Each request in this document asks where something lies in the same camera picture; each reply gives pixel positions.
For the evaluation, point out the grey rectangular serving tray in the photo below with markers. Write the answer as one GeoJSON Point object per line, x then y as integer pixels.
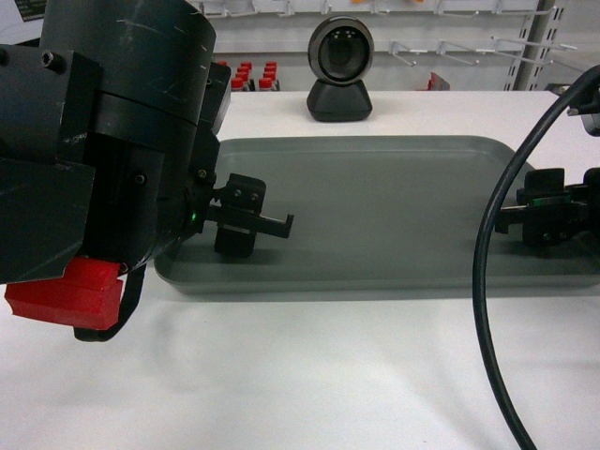
{"type": "Point", "coordinates": [369, 213]}

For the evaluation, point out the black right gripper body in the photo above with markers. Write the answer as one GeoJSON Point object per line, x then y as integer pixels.
{"type": "Point", "coordinates": [586, 195]}

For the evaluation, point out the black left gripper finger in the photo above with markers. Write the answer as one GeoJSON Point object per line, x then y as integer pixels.
{"type": "Point", "coordinates": [248, 220]}
{"type": "Point", "coordinates": [242, 195]}

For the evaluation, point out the white checkout table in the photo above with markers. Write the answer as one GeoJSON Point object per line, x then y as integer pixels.
{"type": "Point", "coordinates": [398, 374]}

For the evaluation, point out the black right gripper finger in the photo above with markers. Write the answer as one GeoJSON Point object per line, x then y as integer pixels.
{"type": "Point", "coordinates": [545, 209]}

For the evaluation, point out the red plastic block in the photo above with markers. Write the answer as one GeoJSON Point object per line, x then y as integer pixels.
{"type": "Point", "coordinates": [88, 295]}

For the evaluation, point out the round black barcode scanner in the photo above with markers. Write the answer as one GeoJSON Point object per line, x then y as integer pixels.
{"type": "Point", "coordinates": [340, 53]}

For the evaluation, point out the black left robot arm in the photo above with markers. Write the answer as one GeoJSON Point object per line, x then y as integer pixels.
{"type": "Point", "coordinates": [109, 141]}

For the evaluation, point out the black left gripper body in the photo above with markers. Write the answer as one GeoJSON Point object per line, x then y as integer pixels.
{"type": "Point", "coordinates": [199, 192]}

